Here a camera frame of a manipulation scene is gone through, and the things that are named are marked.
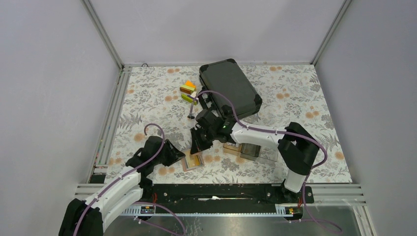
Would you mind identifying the pink leather card holder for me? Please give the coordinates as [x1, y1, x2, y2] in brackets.
[181, 149, 205, 172]

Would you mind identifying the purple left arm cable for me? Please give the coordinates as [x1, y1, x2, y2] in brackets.
[72, 123, 166, 236]

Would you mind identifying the orange gold credit card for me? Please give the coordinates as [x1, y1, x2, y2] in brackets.
[187, 155, 202, 168]

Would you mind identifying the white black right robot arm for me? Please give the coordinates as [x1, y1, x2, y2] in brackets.
[190, 109, 325, 203]

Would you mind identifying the floral patterned table mat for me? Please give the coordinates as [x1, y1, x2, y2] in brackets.
[105, 65, 352, 183]

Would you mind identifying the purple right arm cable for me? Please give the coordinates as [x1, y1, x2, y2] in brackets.
[188, 90, 328, 209]

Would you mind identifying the aluminium frame rail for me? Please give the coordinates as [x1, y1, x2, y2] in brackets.
[87, 64, 132, 183]

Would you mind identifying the dark grey hard case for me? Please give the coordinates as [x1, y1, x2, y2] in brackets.
[199, 59, 262, 119]

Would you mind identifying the clear acrylic card organizer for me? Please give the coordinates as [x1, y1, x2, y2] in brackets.
[223, 143, 279, 165]

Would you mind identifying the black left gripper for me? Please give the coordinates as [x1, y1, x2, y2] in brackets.
[152, 139, 185, 166]

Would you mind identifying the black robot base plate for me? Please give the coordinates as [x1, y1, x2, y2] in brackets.
[140, 183, 315, 214]

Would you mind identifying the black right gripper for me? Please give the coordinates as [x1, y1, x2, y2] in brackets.
[191, 126, 216, 155]

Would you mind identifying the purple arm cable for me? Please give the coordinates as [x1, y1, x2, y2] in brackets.
[72, 123, 166, 236]
[188, 90, 328, 209]

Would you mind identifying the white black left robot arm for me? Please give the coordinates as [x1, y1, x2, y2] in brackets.
[58, 136, 185, 236]

